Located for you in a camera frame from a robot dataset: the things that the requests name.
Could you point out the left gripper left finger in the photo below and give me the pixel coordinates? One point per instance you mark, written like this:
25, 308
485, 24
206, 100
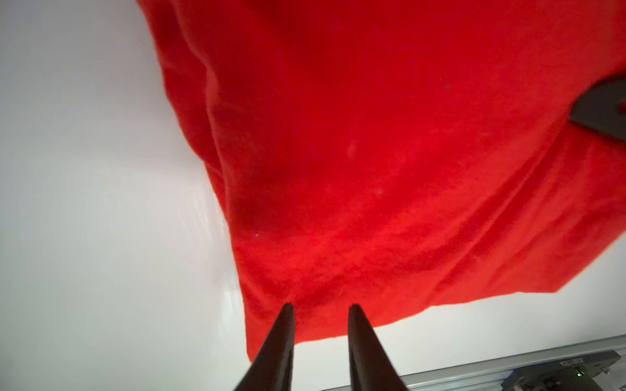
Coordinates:
272, 368

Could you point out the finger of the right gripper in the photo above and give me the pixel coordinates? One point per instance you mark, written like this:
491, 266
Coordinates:
602, 109

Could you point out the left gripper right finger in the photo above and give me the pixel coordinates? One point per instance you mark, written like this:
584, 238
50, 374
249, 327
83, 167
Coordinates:
370, 367

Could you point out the red t-shirt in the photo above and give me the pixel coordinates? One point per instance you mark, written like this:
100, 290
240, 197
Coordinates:
398, 155

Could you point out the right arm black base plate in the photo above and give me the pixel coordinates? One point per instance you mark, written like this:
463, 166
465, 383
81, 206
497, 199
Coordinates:
564, 374

